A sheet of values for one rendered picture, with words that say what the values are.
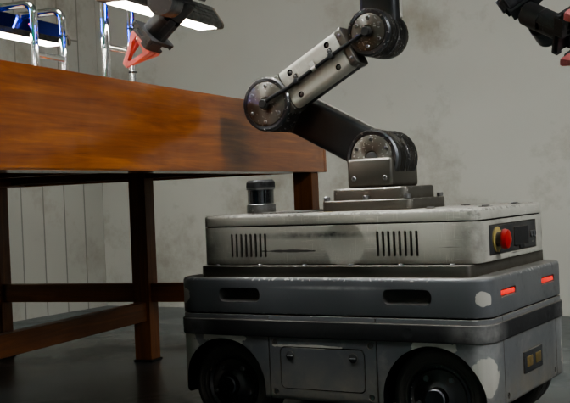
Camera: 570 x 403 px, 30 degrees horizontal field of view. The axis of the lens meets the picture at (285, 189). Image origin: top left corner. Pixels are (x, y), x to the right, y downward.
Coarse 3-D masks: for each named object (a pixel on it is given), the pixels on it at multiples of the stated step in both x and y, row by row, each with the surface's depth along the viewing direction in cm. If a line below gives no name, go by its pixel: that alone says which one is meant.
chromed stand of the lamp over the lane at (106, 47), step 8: (104, 8) 302; (104, 16) 302; (128, 16) 316; (104, 24) 302; (128, 24) 316; (104, 32) 302; (128, 32) 316; (104, 40) 302; (128, 40) 316; (104, 48) 302; (112, 48) 305; (120, 48) 309; (104, 56) 302; (136, 56) 317; (104, 64) 302; (136, 64) 316; (104, 72) 302; (136, 72) 316; (136, 80) 316
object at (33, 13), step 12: (24, 0) 313; (24, 12) 330; (36, 12) 312; (48, 12) 326; (60, 12) 325; (36, 24) 311; (60, 24) 325; (36, 36) 311; (60, 36) 325; (36, 48) 311; (60, 48) 325; (36, 60) 311; (60, 60) 323
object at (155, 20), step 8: (152, 16) 228; (160, 16) 227; (136, 24) 226; (144, 24) 230; (152, 24) 228; (160, 24) 227; (168, 24) 227; (176, 24) 229; (144, 32) 226; (152, 32) 228; (160, 32) 228; (168, 32) 228; (144, 40) 226; (152, 40) 225; (160, 40) 229; (168, 40) 234; (168, 48) 234
